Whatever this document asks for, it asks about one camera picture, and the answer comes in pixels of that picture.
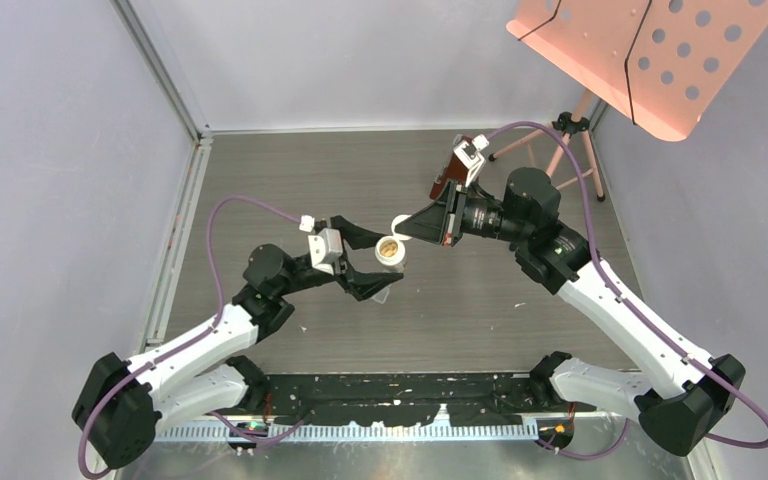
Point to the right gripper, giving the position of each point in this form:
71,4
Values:
442,220

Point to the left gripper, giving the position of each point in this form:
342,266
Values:
359,283

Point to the white vitamin pill bottle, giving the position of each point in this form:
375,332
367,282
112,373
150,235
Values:
390,252

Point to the clear weekly pill organizer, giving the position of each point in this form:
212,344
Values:
381,296

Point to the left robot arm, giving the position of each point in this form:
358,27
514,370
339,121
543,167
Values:
125,404

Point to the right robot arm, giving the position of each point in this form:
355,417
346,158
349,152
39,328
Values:
679,392

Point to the brown wooden metronome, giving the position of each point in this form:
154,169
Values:
447,179

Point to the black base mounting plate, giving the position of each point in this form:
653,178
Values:
398,400

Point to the pink music stand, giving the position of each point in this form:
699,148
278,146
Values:
659,63

